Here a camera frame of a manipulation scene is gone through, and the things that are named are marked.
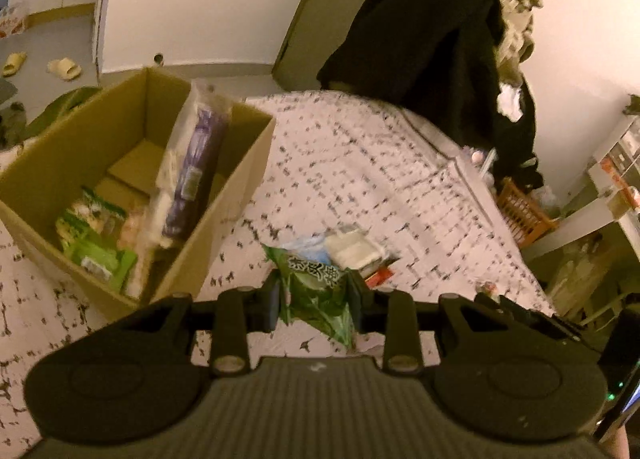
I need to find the green cartoon rug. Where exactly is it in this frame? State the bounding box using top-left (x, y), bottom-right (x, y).
top-left (24, 85), bottom-right (102, 141)

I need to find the orange plastic basket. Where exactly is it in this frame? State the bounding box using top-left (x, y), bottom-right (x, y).
top-left (494, 176), bottom-right (559, 248)

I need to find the green door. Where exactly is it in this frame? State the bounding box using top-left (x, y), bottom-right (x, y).
top-left (272, 0), bottom-right (482, 91)

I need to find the red white bag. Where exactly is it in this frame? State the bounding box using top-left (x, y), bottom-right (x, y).
top-left (0, 3), bottom-right (29, 38)

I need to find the black garment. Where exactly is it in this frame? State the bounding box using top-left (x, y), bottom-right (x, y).
top-left (492, 73), bottom-right (547, 191)

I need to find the person's right forearm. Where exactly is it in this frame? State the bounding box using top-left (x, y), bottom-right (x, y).
top-left (611, 426), bottom-right (640, 459)

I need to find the white drawer organizer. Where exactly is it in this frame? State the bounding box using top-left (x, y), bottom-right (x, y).
top-left (591, 115), bottom-right (640, 176)

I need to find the black coat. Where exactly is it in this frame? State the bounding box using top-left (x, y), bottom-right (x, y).
top-left (317, 0), bottom-right (505, 176)

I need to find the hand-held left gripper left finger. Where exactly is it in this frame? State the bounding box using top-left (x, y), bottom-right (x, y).
top-left (113, 271), bottom-right (283, 376)

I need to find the brown cardboard box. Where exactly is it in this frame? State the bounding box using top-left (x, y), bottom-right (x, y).
top-left (0, 66), bottom-right (277, 324)

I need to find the light green snack packet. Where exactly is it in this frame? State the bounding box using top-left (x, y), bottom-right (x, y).
top-left (55, 186), bottom-right (127, 261)

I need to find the dark green printed snack packet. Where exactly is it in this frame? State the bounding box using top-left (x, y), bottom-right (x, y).
top-left (262, 244), bottom-right (357, 353)

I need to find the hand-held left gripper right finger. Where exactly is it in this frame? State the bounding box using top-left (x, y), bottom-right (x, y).
top-left (347, 271), bottom-right (507, 375)

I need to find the white desk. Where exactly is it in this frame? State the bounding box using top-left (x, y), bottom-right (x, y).
top-left (521, 166), bottom-right (640, 266)

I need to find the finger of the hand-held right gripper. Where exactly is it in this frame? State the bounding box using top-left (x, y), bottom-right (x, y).
top-left (474, 292), bottom-right (584, 343)

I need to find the white cloth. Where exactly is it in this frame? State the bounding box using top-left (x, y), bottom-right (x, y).
top-left (497, 83), bottom-right (524, 123)

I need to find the beige slipper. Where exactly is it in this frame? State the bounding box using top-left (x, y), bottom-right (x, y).
top-left (2, 51), bottom-right (29, 78)
top-left (47, 57), bottom-right (82, 81)

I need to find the dark plush toy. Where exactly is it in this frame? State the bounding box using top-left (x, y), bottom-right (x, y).
top-left (0, 100), bottom-right (27, 148)

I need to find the white tray snack packet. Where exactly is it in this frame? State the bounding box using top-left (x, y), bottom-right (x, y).
top-left (325, 228), bottom-right (389, 273)

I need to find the patterned beige garment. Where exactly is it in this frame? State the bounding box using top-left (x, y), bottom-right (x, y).
top-left (469, 0), bottom-right (544, 86)

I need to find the white purple snack packet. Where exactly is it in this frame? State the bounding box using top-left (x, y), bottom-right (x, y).
top-left (149, 80), bottom-right (234, 249)

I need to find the red snack packet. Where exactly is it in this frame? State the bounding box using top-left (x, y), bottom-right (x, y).
top-left (364, 266), bottom-right (397, 291)

